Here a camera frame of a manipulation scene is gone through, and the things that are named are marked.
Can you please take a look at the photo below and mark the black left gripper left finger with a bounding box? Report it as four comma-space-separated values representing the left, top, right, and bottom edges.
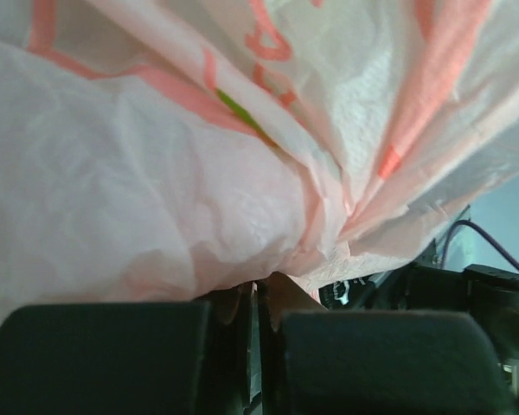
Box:
0, 303, 209, 414

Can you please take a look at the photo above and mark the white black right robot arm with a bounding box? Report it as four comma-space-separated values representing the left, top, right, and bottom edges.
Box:
278, 265, 519, 414

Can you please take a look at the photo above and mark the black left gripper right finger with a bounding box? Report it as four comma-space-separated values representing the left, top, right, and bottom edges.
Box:
281, 311, 515, 414

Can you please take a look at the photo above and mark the pink plastic bag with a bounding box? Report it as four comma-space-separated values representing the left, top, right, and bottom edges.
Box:
0, 1, 519, 324

